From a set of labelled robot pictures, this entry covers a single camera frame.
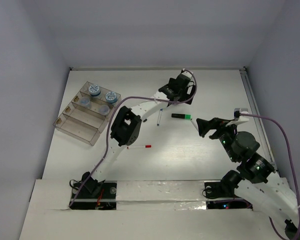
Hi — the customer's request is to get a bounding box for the blue-capped white marker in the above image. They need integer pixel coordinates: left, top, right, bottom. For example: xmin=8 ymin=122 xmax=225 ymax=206
xmin=156 ymin=108 xmax=163 ymax=126

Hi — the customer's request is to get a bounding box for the black-capped white marker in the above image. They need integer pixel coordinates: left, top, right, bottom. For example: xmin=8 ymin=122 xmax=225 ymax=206
xmin=190 ymin=118 xmax=199 ymax=132

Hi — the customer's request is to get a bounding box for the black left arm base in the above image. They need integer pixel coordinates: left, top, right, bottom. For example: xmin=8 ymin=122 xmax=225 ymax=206
xmin=69 ymin=172 xmax=117 ymax=211

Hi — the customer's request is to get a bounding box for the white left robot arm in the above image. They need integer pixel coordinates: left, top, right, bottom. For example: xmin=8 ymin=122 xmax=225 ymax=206
xmin=79 ymin=69 xmax=197 ymax=198

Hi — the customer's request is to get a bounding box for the metal rail on table edge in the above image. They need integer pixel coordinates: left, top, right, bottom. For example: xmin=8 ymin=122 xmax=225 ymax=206
xmin=239 ymin=67 xmax=278 ymax=173

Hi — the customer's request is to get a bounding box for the red-capped white marker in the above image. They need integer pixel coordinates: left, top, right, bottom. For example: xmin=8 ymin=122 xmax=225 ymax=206
xmin=126 ymin=144 xmax=152 ymax=150

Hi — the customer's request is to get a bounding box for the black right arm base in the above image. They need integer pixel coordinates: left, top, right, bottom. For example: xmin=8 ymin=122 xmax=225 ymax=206
xmin=201 ymin=181 xmax=253 ymax=210

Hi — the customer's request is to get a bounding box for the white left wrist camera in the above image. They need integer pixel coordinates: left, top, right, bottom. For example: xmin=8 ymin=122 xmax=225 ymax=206
xmin=181 ymin=68 xmax=195 ymax=81

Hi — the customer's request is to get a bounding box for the clear three-bin organizer tray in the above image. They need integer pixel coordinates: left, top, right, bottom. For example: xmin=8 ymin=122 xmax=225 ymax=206
xmin=53 ymin=81 xmax=122 ymax=146

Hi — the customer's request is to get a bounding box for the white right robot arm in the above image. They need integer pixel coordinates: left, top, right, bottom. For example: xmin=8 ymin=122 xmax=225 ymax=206
xmin=191 ymin=111 xmax=300 ymax=240

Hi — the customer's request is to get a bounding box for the blue-lidded cleaning gel jar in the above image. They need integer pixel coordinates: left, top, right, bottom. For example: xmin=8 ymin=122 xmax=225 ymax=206
xmin=88 ymin=84 xmax=102 ymax=99

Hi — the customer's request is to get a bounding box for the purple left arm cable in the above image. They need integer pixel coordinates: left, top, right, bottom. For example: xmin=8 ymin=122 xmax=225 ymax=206
xmin=68 ymin=69 xmax=198 ymax=208

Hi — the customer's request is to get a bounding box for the green-capped black highlighter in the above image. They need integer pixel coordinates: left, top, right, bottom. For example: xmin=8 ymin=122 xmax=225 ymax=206
xmin=171 ymin=113 xmax=192 ymax=120

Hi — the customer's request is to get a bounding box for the clear jar of paper clips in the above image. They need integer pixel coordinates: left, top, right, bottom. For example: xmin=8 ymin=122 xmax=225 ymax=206
xmin=78 ymin=96 xmax=91 ymax=109

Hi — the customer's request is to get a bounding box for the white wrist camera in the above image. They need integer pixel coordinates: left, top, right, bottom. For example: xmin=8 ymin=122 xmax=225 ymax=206
xmin=225 ymin=108 xmax=249 ymax=127
xmin=181 ymin=68 xmax=195 ymax=81

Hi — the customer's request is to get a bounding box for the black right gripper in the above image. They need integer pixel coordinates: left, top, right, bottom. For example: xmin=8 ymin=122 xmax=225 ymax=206
xmin=196 ymin=116 xmax=241 ymax=162

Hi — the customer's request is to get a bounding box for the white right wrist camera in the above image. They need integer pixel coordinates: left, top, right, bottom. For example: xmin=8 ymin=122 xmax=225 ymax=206
xmin=225 ymin=108 xmax=249 ymax=127

